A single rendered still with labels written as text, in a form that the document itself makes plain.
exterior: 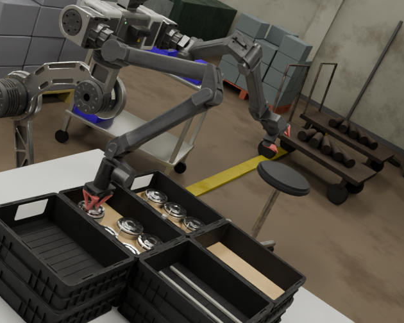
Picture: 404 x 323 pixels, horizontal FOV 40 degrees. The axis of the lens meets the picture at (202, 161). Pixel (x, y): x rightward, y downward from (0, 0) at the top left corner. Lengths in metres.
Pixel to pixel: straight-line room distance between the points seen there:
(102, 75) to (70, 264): 0.84
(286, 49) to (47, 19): 3.87
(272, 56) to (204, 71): 5.94
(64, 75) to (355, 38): 7.26
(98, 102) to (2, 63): 2.30
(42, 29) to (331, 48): 5.82
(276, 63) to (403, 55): 2.36
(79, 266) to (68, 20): 0.86
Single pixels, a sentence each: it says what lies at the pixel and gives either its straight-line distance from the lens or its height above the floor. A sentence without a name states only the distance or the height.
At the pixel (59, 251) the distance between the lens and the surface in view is 1.93.
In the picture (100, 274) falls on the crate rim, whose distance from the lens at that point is 1.72.
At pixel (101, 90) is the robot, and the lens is 2.33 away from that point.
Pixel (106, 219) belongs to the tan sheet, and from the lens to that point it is 2.17.
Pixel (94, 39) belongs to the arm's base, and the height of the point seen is 1.44.
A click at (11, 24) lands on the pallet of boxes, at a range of 4.45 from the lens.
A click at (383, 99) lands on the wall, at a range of 9.34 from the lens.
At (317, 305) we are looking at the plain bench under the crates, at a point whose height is 0.70.
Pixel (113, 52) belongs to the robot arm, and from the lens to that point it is 1.95.
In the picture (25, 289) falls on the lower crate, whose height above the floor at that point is 0.81.
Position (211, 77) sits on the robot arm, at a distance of 1.80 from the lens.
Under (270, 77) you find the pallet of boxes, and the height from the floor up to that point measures 0.46.
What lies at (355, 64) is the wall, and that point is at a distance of 9.40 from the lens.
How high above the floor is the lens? 1.94
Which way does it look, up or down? 22 degrees down
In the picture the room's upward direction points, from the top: 25 degrees clockwise
